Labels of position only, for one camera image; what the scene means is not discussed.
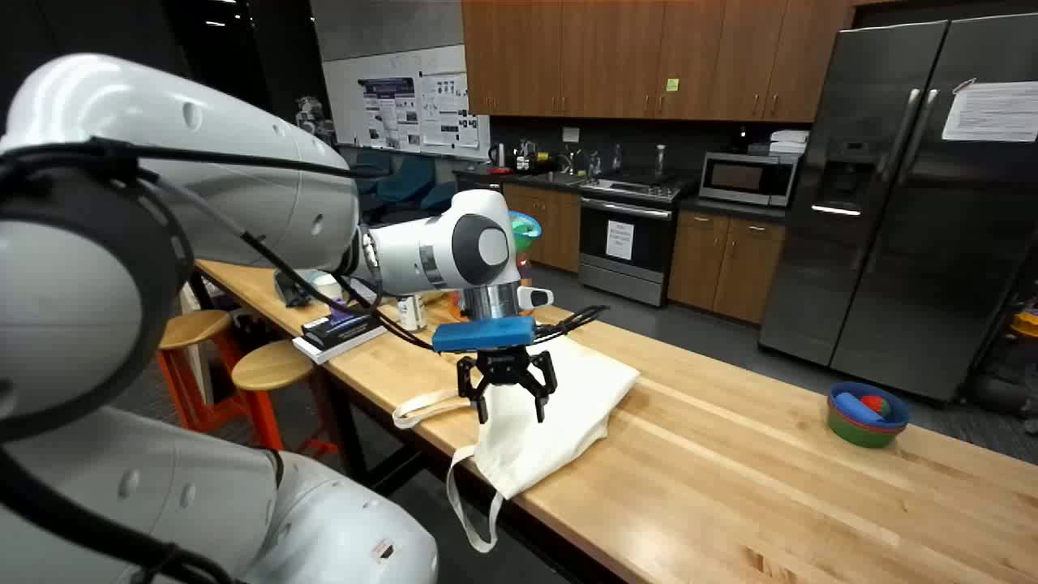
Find stainless steel oven range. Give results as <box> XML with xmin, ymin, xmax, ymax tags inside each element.
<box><xmin>578</xmin><ymin>174</ymin><xmax>694</xmax><ymax>310</ymax></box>

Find white paper on refrigerator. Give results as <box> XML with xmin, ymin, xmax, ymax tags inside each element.
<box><xmin>938</xmin><ymin>79</ymin><xmax>1038</xmax><ymax>146</ymax></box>

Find wide wooden base cabinet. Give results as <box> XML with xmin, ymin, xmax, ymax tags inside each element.
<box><xmin>665</xmin><ymin>206</ymin><xmax>788</xmax><ymax>329</ymax></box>

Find black metal table frame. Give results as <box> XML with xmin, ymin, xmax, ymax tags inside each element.
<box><xmin>306</xmin><ymin>367</ymin><xmax>608</xmax><ymax>584</ymax></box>

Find stainless steel refrigerator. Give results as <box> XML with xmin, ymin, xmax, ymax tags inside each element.
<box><xmin>757</xmin><ymin>10</ymin><xmax>1038</xmax><ymax>406</ymax></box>

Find teal office chair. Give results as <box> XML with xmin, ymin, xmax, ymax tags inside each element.
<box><xmin>359</xmin><ymin>155</ymin><xmax>456</xmax><ymax>218</ymax></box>

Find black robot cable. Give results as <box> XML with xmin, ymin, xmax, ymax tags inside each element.
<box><xmin>0</xmin><ymin>135</ymin><xmax>608</xmax><ymax>584</ymax></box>

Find narrow wooden base cabinet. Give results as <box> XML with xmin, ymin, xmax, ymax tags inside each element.
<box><xmin>499</xmin><ymin>180</ymin><xmax>585</xmax><ymax>275</ymax></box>

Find stacked coloured plastic bowls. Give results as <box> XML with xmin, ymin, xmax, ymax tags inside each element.
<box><xmin>824</xmin><ymin>383</ymin><xmax>913</xmax><ymax>452</ymax></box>

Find white stack on microwave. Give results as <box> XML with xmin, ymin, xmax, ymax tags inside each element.
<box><xmin>767</xmin><ymin>127</ymin><xmax>810</xmax><ymax>159</ymax></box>

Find silver microwave oven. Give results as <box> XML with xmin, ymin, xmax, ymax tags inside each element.
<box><xmin>694</xmin><ymin>151</ymin><xmax>803</xmax><ymax>210</ymax></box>

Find white cloth shopping bag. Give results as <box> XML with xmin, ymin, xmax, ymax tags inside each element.
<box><xmin>389</xmin><ymin>333</ymin><xmax>642</xmax><ymax>558</ymax></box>

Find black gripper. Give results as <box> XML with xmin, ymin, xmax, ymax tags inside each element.
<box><xmin>453</xmin><ymin>342</ymin><xmax>562</xmax><ymax>427</ymax></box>

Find white wall poster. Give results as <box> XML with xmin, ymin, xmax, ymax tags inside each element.
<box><xmin>320</xmin><ymin>44</ymin><xmax>492</xmax><ymax>162</ymax></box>

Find white book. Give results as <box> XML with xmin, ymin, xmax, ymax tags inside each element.
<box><xmin>292</xmin><ymin>320</ymin><xmax>389</xmax><ymax>367</ymax></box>

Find wooden wall cabinets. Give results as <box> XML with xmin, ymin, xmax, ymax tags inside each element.
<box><xmin>459</xmin><ymin>0</ymin><xmax>856</xmax><ymax>127</ymax></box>

